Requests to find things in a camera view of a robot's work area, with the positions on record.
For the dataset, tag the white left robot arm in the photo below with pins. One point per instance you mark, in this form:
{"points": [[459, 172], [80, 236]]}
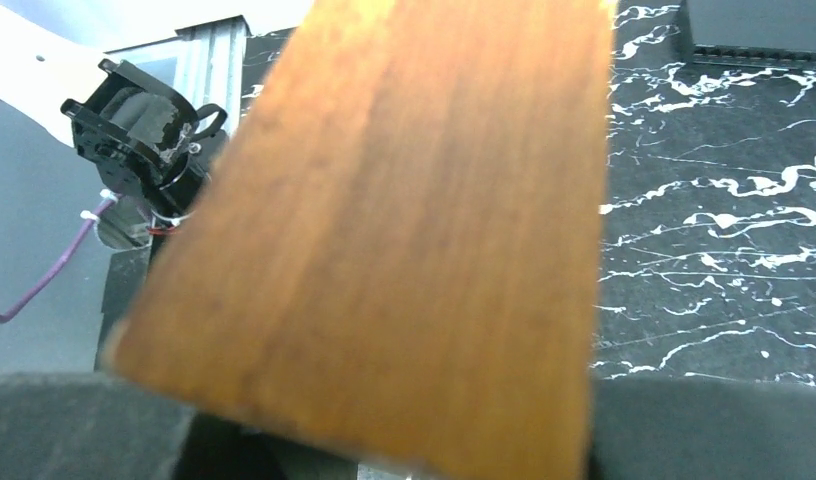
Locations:
{"points": [[145, 139]]}

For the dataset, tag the black rectangular box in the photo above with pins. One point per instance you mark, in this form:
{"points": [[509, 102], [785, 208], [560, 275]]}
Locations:
{"points": [[752, 33]]}

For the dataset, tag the orange wooden picture frame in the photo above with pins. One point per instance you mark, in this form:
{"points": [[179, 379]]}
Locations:
{"points": [[397, 255]]}

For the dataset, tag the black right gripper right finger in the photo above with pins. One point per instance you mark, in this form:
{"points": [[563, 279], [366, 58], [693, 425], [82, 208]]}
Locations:
{"points": [[659, 428]]}

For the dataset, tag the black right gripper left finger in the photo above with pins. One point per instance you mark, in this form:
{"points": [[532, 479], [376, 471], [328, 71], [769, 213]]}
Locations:
{"points": [[87, 426]]}

